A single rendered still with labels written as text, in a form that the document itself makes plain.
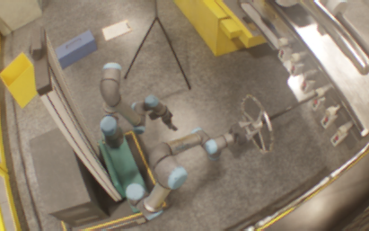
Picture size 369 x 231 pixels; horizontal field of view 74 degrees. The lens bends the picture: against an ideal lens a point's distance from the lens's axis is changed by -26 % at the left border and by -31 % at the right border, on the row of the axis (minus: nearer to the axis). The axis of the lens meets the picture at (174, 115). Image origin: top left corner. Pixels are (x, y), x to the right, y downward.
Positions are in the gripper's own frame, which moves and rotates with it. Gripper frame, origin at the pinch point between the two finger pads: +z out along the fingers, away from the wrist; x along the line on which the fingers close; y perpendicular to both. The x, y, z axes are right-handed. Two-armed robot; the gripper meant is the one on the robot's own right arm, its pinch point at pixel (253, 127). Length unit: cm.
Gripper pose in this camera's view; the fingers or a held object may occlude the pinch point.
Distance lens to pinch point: 194.1
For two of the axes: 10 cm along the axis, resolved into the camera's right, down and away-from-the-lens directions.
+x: 4.0, 7.9, -4.6
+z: 9.2, -3.6, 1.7
